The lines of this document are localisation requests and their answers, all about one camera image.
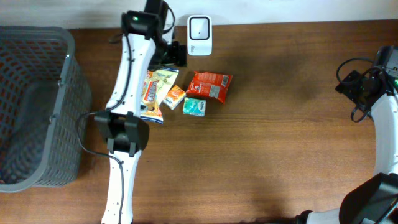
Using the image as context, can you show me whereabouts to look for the yellow snack bag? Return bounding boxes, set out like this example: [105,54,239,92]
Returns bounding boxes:
[140,67,179,124]

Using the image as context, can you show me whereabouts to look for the orange tissue pack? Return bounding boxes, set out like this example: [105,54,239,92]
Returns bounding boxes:
[163,85,186,110]

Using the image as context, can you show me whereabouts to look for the red snack bag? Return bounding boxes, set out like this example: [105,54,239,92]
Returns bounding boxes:
[186,71,233,104]

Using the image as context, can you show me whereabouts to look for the teal tissue pack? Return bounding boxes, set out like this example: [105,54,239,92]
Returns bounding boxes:
[183,97,206,117]

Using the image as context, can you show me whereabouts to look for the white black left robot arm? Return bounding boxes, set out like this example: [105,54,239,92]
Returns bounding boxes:
[93,1,187,224]

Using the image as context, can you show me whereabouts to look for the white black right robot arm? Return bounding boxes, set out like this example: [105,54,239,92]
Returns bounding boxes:
[293,45,397,224]

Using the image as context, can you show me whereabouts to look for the grey plastic basket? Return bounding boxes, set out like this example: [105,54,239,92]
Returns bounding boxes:
[1,26,92,193]

